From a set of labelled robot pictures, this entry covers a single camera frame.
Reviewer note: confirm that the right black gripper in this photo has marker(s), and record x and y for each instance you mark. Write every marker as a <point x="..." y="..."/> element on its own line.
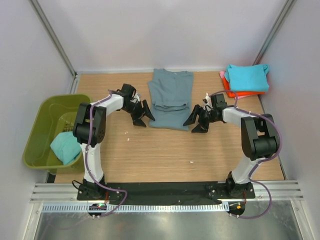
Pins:
<point x="192" y="118"/>

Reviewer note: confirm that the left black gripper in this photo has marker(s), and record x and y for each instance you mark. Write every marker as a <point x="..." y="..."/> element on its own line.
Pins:
<point x="137" y="121"/>

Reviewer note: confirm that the grey-blue t-shirt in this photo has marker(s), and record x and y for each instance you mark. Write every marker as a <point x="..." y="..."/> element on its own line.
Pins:
<point x="171" y="98"/>

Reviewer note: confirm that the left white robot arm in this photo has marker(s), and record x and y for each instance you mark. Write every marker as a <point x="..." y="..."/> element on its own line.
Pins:
<point x="90" y="129"/>

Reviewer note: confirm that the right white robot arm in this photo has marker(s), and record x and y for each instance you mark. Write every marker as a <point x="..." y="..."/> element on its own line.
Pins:
<point x="260" y="138"/>

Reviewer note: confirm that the folded orange t-shirt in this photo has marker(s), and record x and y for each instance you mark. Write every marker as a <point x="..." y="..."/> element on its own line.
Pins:
<point x="256" y="92"/>

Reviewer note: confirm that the folded pink t-shirt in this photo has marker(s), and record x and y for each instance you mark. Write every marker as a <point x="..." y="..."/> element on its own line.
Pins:
<point x="222" y="74"/>

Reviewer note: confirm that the folded cyan t-shirt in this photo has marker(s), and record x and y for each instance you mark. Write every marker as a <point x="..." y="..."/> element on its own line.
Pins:
<point x="247" y="78"/>

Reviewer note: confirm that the crumpled teal t-shirt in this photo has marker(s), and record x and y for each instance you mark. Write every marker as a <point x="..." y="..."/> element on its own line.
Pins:
<point x="66" y="147"/>

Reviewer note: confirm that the green plastic basket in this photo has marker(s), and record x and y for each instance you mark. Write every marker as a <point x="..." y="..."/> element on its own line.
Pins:
<point x="56" y="114"/>

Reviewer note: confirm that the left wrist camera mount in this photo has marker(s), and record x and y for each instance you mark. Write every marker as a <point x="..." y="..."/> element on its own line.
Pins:
<point x="136" y="98"/>

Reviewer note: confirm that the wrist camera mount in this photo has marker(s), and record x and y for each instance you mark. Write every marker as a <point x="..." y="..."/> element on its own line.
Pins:
<point x="136" y="98"/>
<point x="207" y="103"/>

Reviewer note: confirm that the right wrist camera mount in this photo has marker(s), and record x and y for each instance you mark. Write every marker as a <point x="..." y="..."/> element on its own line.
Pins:
<point x="207" y="103"/>

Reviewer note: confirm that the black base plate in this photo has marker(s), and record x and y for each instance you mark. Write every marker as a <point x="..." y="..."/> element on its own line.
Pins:
<point x="165" y="193"/>

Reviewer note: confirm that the white slotted cable duct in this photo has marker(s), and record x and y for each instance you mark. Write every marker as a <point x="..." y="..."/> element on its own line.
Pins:
<point x="98" y="208"/>

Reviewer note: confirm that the aluminium rail frame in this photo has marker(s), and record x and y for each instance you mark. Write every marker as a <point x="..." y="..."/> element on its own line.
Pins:
<point x="280" y="190"/>

